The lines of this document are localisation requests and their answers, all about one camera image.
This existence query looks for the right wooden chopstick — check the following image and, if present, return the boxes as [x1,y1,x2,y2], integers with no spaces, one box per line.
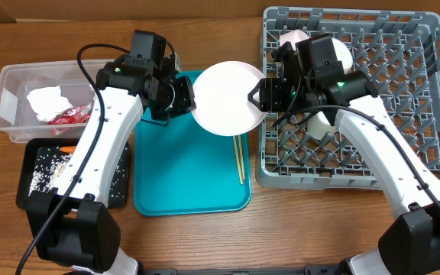
[238,135,245,184]

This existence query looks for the red snack wrapper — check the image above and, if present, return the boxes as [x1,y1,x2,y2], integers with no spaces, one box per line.
[49,103,92,125]

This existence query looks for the white bowl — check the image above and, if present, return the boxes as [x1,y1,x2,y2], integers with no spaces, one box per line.
[280,30,309,50]

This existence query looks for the large white plate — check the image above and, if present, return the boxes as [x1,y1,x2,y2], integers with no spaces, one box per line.
[192,61,266,136]

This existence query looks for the white rice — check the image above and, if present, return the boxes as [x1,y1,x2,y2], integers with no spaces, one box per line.
[29,146,130,208]

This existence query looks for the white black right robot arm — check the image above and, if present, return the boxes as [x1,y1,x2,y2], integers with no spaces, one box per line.
[248,31,440,275]

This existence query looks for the clear plastic waste bin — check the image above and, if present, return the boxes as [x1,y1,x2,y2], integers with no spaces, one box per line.
[0,60,95,143]

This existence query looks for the white cup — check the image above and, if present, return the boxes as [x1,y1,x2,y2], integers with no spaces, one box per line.
[306,112,337,140]

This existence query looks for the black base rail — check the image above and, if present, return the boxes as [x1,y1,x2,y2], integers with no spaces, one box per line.
[139,264,341,275]

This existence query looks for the white paper napkin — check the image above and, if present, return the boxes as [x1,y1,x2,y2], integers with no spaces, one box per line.
[27,86,73,122]

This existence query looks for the teal serving tray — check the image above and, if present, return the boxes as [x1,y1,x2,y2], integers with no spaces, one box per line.
[133,69,252,217]

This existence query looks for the wooden chopstick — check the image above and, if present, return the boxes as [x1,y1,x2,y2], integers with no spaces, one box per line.
[238,135,245,184]
[232,136,244,185]

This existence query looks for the grey dishwasher rack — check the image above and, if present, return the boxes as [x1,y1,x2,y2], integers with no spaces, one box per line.
[256,7,440,196]

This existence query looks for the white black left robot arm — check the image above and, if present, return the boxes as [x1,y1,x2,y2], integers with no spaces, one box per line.
[25,30,196,274]

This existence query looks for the orange carrot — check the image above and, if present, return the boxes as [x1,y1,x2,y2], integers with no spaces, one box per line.
[59,146,76,154]

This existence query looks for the black rectangular tray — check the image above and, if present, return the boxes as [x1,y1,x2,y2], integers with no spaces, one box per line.
[16,138,127,209]

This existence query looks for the small white plate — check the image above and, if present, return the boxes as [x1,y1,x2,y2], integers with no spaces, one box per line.
[332,38,353,73]

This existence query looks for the left wooden chopstick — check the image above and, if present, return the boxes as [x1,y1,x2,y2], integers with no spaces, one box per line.
[232,136,244,185]

